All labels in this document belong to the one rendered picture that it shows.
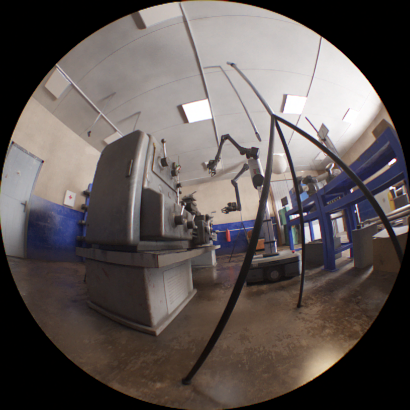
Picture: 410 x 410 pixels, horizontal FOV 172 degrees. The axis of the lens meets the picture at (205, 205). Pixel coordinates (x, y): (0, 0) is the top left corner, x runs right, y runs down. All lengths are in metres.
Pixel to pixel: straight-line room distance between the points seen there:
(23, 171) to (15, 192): 0.48
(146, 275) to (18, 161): 3.70
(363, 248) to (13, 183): 5.15
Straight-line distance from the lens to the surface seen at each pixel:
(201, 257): 3.04
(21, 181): 3.82
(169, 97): 3.30
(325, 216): 1.58
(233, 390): 0.56
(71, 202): 4.00
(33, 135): 4.28
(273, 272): 1.54
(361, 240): 1.50
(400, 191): 5.02
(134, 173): 0.80
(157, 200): 0.75
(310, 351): 0.68
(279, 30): 3.29
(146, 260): 0.67
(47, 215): 3.85
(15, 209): 3.71
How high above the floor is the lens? 0.49
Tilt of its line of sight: 17 degrees up
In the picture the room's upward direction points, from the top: 5 degrees counter-clockwise
